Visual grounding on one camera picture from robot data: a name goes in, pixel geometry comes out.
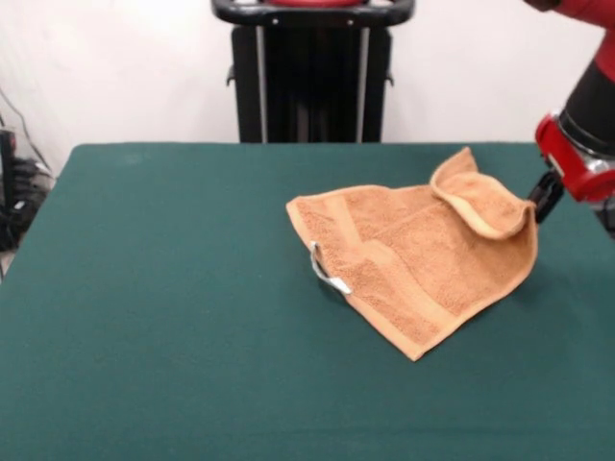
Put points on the dark green table cloth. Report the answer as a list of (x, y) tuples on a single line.
[(144, 336)]

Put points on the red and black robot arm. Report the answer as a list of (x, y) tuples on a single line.
[(593, 96)]

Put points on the orange terry towel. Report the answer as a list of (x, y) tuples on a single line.
[(423, 249)]

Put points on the black office chair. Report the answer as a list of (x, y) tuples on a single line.
[(607, 213)]

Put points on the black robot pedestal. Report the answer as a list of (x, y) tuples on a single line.
[(312, 72)]

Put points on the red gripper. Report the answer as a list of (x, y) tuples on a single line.
[(567, 158)]

